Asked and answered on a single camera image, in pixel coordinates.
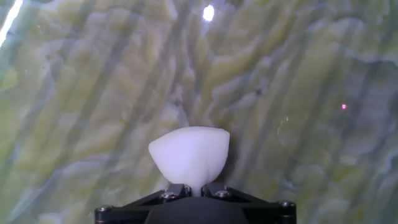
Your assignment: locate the green marble pattern mat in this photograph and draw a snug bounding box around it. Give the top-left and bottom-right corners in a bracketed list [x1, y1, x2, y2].
[0, 0, 398, 224]

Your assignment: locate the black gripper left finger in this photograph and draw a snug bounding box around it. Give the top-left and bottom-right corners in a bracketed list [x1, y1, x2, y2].
[123, 183, 192, 207]

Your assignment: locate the white sponge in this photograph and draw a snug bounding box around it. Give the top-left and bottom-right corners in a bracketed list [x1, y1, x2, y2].
[148, 126, 231, 197]

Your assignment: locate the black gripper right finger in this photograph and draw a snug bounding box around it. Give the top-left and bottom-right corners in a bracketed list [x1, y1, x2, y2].
[201, 182, 272, 205]

